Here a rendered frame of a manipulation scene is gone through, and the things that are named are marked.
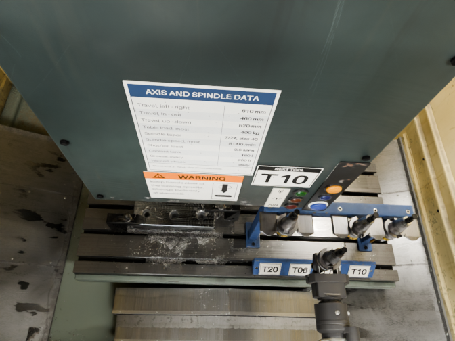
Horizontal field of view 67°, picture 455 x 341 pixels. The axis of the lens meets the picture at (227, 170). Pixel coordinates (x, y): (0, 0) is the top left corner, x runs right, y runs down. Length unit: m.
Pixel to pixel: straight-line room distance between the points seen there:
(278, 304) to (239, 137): 1.10
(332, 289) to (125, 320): 0.82
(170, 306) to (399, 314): 0.90
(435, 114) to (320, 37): 1.34
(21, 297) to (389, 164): 1.68
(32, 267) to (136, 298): 0.47
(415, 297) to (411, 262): 0.14
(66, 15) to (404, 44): 0.28
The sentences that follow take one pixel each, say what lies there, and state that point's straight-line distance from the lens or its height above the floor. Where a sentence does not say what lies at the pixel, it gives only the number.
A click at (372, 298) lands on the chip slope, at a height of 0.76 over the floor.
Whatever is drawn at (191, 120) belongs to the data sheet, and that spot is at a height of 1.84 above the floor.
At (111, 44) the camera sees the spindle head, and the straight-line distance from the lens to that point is 0.33.
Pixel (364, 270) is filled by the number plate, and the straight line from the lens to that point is 1.39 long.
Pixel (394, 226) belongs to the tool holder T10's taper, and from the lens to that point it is 1.13.
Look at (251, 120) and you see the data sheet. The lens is 0.40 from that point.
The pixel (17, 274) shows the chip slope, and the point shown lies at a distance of 1.67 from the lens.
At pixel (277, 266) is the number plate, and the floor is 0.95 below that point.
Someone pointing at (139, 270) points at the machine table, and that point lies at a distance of 1.31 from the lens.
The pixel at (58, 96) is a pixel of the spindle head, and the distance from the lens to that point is 0.41.
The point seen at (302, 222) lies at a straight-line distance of 1.05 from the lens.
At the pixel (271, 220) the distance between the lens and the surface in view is 1.03.
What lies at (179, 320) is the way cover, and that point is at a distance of 1.44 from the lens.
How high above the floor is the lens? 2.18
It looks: 63 degrees down
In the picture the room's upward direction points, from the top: 11 degrees clockwise
